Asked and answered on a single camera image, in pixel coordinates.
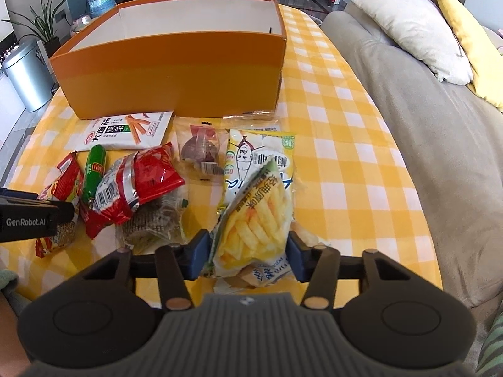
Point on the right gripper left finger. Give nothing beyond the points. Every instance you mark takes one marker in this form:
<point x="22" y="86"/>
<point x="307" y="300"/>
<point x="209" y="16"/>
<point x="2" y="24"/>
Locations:
<point x="176" y="265"/>

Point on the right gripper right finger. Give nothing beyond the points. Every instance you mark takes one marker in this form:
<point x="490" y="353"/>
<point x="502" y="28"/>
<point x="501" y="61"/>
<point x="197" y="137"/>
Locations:
<point x="317" y="267"/>

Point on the clear bag brown crackers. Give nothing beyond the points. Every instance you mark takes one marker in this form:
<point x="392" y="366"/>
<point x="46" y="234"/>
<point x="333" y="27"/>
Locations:
<point x="155" y="224"/>

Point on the red yellow snack bag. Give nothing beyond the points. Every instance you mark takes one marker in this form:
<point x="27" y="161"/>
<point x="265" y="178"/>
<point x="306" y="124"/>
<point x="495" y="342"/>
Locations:
<point x="67" y="187"/>

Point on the yellow fries snack bag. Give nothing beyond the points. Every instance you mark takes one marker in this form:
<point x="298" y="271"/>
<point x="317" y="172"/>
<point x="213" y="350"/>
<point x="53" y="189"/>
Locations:
<point x="254" y="227"/>

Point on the green sausage stick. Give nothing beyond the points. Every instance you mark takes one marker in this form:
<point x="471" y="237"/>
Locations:
<point x="93" y="173"/>

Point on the clear bag purple snack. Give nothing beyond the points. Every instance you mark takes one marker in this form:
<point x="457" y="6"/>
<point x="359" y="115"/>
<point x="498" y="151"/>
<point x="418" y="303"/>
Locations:
<point x="201" y="149"/>

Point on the yellow checkered tablecloth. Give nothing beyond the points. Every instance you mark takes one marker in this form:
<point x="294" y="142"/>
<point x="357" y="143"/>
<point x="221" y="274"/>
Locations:
<point x="351" y="185"/>

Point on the white breadstick snack packet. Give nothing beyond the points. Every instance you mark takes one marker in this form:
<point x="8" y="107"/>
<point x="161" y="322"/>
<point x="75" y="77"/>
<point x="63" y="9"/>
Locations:
<point x="137" y="131"/>

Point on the grey metal trash bin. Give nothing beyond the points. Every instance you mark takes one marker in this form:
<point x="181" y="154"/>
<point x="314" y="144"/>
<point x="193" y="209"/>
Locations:
<point x="26" y="69"/>

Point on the clear bag white candies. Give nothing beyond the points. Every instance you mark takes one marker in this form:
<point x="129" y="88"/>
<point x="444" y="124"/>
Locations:
<point x="257" y="120"/>

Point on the beige sofa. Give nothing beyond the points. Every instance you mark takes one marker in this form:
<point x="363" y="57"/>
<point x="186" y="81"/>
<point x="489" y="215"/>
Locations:
<point x="451" y="142"/>

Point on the green potted plant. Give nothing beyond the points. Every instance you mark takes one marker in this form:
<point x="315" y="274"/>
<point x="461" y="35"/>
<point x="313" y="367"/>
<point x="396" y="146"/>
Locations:
<point x="41" y="24"/>

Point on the orange cardboard box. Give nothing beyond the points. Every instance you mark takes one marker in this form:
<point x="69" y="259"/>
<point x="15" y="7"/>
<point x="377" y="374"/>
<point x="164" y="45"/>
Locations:
<point x="196" y="58"/>

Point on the white cushion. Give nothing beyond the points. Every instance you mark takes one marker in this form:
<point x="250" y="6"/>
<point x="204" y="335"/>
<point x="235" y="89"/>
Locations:
<point x="418" y="27"/>

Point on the yellow cushion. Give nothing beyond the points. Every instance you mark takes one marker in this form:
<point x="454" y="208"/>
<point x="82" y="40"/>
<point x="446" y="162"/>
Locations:
<point x="485" y="60"/>

